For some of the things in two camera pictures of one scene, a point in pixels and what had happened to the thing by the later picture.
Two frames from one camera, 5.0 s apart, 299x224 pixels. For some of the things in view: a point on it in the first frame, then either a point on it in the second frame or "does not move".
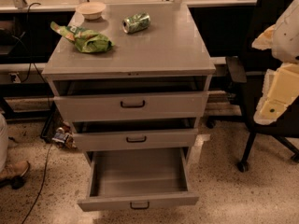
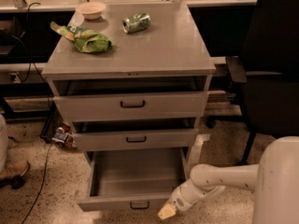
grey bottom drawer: x=138 y=179 does not move
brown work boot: x=14 y=174 does not move
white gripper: x=288 y=36 -> x=181 y=201
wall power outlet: x=15 y=77 does not move
